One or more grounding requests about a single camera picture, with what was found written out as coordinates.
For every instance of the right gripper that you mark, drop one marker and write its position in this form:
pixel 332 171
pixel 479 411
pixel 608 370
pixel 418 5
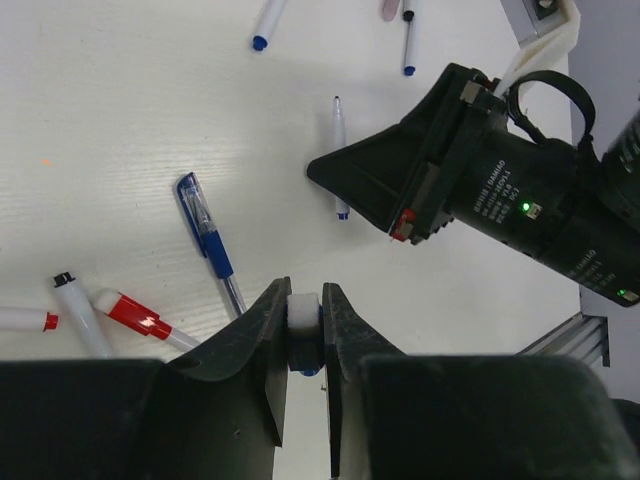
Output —
pixel 464 153

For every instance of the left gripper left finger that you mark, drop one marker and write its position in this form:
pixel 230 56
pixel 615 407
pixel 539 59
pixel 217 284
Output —
pixel 216 412

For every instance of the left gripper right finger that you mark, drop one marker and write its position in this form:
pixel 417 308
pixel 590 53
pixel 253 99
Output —
pixel 399 416

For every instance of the red ballpoint pen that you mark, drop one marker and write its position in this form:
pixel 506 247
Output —
pixel 137 317

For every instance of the pink highlighter pen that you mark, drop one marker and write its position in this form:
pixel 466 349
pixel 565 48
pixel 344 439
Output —
pixel 389 9

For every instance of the black capped whiteboard marker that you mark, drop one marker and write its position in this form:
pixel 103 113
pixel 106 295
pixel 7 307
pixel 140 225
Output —
pixel 411 17

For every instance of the blue ballpoint pen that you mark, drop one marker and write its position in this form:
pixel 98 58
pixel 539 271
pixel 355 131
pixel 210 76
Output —
pixel 208 238

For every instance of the red capped whiteboard marker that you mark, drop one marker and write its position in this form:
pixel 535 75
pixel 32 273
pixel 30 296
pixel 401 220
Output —
pixel 21 319

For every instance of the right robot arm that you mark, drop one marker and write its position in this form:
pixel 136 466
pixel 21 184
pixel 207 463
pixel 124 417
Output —
pixel 601 249

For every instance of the black tipped marker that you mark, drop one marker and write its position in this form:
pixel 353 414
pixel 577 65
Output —
pixel 72 297

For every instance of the aluminium rail frame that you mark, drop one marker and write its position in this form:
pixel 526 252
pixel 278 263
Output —
pixel 582 337

